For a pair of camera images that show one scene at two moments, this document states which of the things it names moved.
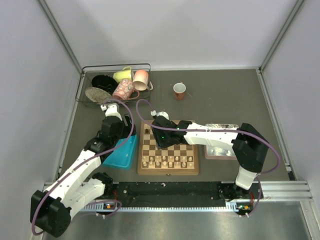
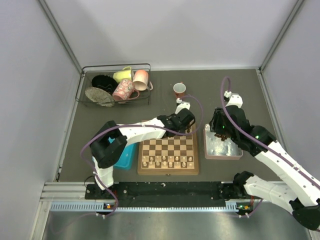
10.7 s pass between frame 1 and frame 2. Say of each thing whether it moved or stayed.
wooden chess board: stayed
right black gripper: moved
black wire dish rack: stayed
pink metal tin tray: stayed
